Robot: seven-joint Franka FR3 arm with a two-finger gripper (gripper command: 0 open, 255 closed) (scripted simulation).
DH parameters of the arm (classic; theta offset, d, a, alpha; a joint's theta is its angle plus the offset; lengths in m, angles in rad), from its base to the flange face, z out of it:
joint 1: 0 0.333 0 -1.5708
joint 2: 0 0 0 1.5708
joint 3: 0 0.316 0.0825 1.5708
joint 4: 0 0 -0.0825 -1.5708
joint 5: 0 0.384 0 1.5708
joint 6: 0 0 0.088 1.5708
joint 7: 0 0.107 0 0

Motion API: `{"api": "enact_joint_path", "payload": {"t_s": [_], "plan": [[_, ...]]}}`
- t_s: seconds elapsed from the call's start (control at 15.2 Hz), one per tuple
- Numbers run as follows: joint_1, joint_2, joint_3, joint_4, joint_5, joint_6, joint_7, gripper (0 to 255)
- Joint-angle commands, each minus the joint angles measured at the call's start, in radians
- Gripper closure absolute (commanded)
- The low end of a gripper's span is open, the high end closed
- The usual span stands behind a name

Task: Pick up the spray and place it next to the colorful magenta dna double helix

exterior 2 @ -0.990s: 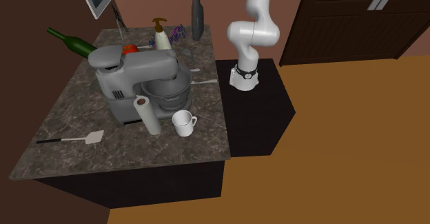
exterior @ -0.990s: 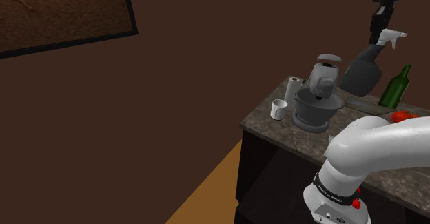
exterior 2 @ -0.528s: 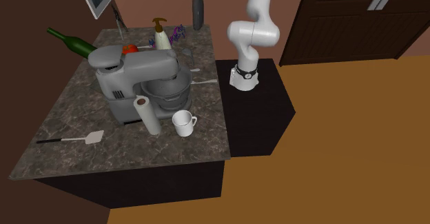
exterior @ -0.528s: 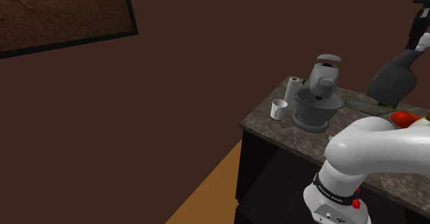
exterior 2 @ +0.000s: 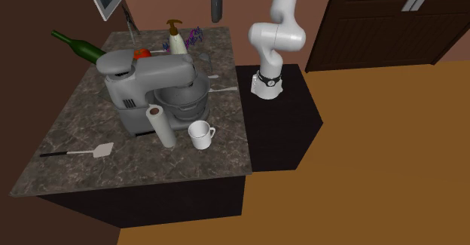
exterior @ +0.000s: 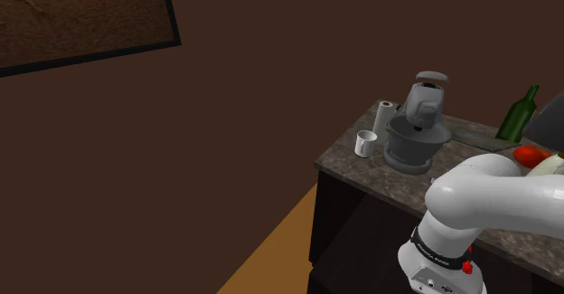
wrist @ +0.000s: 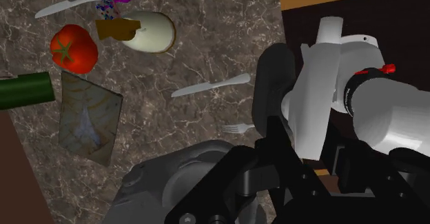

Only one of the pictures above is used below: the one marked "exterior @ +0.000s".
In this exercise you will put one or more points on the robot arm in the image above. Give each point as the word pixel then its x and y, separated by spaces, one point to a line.
pixel 476 196

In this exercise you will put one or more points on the white mug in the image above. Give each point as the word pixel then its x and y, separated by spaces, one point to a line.
pixel 364 144

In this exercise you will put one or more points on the dark kitchen cabinet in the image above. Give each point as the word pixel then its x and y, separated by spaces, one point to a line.
pixel 337 216

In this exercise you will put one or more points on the white paper towel roll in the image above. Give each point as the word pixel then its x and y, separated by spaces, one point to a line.
pixel 382 119

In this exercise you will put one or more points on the grey stand mixer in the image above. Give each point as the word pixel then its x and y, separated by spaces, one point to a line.
pixel 414 141

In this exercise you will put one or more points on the grey flat board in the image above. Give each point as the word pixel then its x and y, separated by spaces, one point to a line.
pixel 484 139

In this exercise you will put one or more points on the green glass bottle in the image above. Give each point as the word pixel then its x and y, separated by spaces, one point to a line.
pixel 516 119

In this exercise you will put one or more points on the red round fruit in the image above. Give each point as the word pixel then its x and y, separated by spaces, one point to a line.
pixel 528 156

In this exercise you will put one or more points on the framed brown wall picture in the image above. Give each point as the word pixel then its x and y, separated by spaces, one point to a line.
pixel 83 15

